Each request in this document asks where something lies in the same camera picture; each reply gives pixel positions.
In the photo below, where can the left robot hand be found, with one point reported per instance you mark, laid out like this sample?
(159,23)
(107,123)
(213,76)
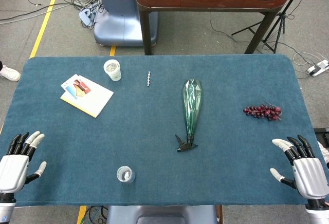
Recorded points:
(11,171)

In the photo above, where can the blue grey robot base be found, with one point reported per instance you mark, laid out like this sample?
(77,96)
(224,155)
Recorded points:
(120,16)

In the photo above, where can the grey blue robot torso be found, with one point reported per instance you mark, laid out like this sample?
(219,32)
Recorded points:
(162,215)

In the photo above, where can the green glass bottle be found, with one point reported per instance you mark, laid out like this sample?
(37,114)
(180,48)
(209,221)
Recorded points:
(192,105)

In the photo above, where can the brown mahjong table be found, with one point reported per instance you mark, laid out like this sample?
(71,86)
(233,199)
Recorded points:
(213,0)

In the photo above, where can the red grape bunch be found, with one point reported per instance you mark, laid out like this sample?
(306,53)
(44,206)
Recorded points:
(263,111)

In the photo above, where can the grey power strip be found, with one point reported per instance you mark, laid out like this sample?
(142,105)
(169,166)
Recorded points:
(86,16)

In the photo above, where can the white power strip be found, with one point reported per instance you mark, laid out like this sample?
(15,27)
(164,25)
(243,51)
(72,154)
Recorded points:
(318,67)

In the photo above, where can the white booklet with picture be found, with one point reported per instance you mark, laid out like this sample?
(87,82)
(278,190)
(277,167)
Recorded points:
(88,96)

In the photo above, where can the white paper cup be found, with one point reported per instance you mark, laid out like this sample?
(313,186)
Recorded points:
(113,70)

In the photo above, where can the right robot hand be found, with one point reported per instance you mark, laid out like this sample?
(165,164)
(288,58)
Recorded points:
(309,175)

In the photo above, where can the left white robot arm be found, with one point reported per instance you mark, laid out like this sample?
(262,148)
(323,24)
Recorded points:
(5,212)

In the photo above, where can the teal felt table cloth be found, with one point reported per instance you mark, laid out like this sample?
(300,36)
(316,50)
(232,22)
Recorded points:
(154,136)

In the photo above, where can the small clear glass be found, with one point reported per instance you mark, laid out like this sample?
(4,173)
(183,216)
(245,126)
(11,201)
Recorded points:
(125,174)

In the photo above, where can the black tripod stand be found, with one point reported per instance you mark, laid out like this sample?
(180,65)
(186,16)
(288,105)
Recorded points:
(280,16)

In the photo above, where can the white sneaker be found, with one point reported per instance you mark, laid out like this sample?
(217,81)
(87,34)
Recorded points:
(9,73)

